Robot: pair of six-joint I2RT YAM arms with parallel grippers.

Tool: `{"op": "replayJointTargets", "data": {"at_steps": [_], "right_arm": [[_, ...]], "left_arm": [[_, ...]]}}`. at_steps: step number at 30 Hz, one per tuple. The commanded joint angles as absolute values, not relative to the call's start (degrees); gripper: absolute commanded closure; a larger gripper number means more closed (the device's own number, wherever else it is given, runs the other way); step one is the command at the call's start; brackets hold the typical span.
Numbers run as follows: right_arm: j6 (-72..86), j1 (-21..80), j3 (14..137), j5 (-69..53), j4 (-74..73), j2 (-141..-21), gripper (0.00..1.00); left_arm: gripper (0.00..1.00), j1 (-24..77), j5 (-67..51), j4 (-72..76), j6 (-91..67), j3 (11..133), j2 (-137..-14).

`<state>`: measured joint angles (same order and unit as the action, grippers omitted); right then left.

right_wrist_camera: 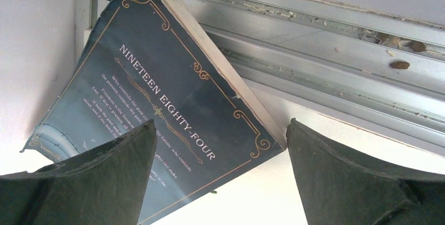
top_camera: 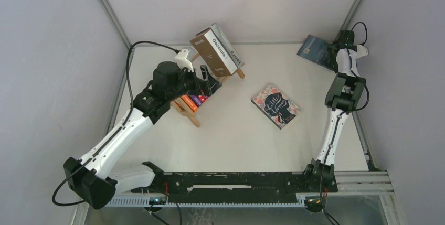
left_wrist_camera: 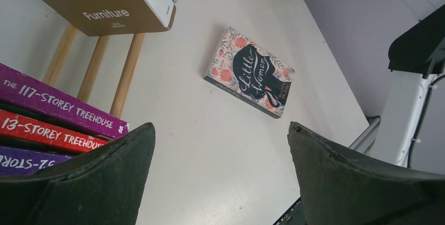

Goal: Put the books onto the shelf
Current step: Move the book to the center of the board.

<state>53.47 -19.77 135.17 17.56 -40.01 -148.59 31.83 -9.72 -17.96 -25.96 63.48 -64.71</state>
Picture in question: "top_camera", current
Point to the dark blue book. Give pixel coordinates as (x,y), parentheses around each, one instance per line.
(317,51)

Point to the dark floral book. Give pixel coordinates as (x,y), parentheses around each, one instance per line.
(276,106)

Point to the grey ianra book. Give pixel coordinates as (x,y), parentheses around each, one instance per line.
(233,54)

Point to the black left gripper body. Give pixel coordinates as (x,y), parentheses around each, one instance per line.
(187,83)

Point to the wooden book rack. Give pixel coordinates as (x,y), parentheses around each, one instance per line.
(182,108)

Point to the aluminium frame rail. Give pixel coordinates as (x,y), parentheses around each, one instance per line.
(348,183)

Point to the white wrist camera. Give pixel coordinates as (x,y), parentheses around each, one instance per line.
(361,51)
(182,60)

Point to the orange Treehouse book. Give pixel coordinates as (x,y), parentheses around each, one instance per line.
(190,103)

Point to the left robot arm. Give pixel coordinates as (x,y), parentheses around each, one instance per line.
(90,178)

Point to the purple white cartoon book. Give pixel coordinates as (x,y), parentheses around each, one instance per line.
(196,100)

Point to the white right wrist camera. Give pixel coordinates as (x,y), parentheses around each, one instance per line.
(361,51)

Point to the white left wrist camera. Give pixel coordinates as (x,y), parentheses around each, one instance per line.
(182,60)

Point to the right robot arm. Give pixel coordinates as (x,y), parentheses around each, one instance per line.
(348,93)

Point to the brown white Decorate book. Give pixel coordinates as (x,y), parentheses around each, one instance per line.
(214,54)

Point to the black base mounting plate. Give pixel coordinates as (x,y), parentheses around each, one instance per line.
(258,188)

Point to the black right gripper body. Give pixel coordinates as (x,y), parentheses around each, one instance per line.
(331,50)

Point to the red Treehouse book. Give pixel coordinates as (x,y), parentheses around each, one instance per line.
(202,98)

